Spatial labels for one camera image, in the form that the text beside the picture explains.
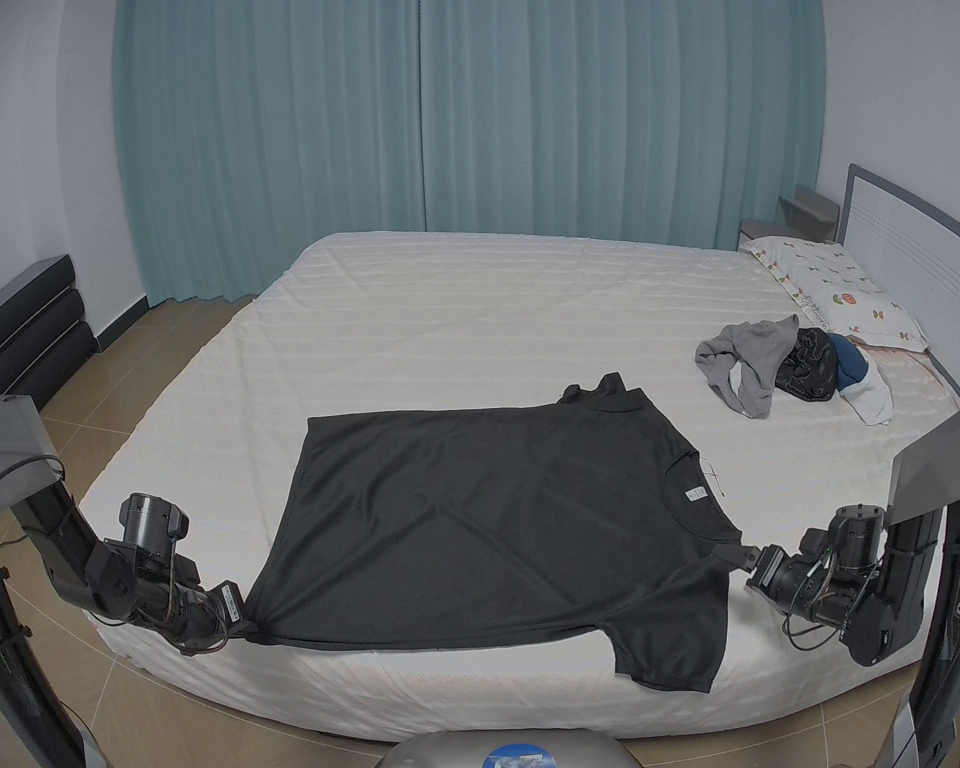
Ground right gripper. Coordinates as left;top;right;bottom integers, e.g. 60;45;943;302
744;546;808;607

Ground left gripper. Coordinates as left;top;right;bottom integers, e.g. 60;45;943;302
174;579;247;642

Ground black T-shirt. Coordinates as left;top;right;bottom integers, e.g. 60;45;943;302
243;371;744;695

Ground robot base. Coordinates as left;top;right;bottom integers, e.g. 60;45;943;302
371;731;624;768

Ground white garment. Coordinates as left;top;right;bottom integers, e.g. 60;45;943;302
838;363;895;427

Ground black glossy garment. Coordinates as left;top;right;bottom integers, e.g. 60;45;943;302
774;327;840;404

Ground grey shorts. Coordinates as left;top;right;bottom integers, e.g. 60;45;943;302
693;315;801;420

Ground dark blue garment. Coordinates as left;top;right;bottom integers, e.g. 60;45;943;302
825;333;871;395

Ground white printed pillow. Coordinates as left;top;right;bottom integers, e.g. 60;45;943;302
738;234;931;354

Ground grey bedside table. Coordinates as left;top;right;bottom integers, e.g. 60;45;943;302
738;185;841;245

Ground bed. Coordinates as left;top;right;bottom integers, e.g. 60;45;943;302
75;163;960;744

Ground blue-green curtain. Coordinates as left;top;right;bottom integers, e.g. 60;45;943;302
416;0;826;252
112;0;429;309

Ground black cable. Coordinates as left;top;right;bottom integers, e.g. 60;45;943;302
174;621;230;660
782;611;849;652

